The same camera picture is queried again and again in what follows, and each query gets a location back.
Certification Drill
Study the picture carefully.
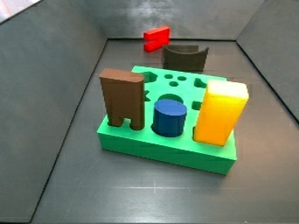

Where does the red double-square block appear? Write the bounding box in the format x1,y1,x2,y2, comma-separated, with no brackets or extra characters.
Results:
144,26,171,53

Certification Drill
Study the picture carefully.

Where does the green shape-sorter board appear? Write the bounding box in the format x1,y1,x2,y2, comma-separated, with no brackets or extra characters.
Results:
97,66,237,174

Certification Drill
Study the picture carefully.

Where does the blue cylinder block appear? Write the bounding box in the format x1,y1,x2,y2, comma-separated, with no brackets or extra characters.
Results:
152,99,187,137

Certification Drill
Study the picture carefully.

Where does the brown arch block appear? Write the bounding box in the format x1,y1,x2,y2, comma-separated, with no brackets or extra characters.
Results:
99,68,145,130

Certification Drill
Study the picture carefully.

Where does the black curved holder stand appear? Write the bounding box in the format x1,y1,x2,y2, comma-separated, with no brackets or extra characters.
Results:
163,45,209,72

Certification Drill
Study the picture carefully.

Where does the yellow rectangular block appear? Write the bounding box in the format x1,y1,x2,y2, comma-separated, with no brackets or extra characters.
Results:
193,80,248,146

